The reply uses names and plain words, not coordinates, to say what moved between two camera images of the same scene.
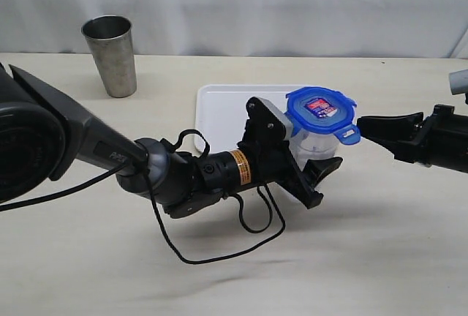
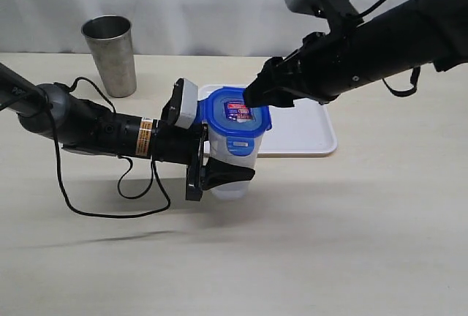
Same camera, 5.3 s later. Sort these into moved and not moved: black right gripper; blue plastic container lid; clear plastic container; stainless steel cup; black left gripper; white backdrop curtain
Moved: black left gripper; black right gripper; blue plastic container lid; clear plastic container
Not moved: stainless steel cup; white backdrop curtain
